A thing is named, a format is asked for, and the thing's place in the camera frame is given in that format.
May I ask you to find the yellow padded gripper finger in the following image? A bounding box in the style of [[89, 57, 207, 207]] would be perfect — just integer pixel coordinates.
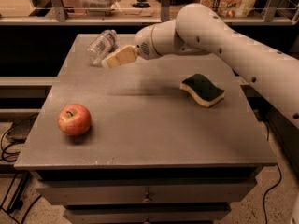
[[101, 45, 138, 68]]

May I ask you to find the clear plastic water bottle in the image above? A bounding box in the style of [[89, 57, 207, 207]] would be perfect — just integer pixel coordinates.
[[86, 30, 117, 66]]

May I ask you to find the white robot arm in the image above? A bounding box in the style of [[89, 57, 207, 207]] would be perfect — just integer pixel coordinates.
[[102, 3, 299, 128]]

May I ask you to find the clear plastic container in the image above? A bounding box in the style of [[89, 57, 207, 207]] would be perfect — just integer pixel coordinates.
[[80, 0, 118, 17]]

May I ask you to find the red apple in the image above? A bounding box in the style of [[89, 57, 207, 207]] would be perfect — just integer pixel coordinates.
[[57, 104, 92, 136]]

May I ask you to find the green and yellow sponge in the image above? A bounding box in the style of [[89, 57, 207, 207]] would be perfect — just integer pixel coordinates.
[[179, 74, 225, 108]]

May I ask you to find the grey drawer cabinet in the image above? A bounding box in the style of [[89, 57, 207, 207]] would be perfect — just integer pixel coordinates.
[[16, 35, 276, 224]]

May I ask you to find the black power adapter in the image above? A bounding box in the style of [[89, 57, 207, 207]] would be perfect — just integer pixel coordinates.
[[6, 119, 33, 142]]

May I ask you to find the metal drawer knob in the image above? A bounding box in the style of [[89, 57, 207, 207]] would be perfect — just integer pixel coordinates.
[[143, 192, 152, 203]]

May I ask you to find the metal railing shelf frame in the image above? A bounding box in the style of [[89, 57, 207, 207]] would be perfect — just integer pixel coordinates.
[[0, 0, 299, 26]]

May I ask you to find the black cables left floor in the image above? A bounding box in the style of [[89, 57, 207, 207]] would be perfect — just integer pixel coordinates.
[[0, 113, 43, 224]]

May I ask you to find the black cable right floor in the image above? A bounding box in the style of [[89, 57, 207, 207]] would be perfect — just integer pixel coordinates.
[[262, 163, 283, 224]]

